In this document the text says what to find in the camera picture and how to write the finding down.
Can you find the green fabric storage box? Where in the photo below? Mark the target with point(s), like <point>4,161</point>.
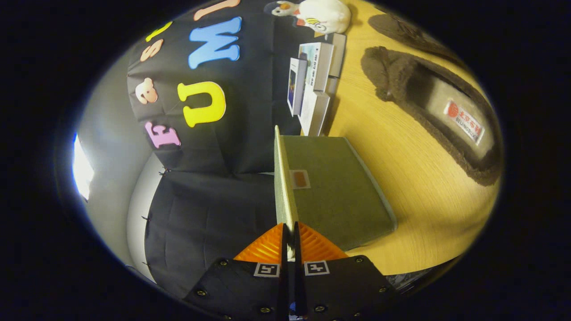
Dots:
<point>334,191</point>

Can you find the small blue-cover book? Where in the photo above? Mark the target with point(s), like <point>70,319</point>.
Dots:
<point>296,84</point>

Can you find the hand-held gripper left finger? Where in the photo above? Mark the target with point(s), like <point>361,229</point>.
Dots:
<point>236,285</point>

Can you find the brown fuzzy shoe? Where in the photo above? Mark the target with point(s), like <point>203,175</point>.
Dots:
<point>401,29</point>
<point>401,80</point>

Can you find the black-cover book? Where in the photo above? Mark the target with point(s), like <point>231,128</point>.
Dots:
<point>337,58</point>

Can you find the teal-cover book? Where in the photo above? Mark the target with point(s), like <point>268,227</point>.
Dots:
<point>317,64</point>

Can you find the white-cover book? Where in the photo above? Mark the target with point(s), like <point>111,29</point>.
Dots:
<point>314,111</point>

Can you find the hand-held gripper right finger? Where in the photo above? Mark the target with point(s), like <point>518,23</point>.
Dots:
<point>343,285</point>

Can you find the white seal plush toy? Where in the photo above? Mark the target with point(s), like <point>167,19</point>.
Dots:
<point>328,15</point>

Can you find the penguin plush toy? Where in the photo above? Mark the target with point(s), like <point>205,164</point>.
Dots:
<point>285,7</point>

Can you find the large ceiling light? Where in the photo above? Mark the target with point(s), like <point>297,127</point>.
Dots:
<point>82,169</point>

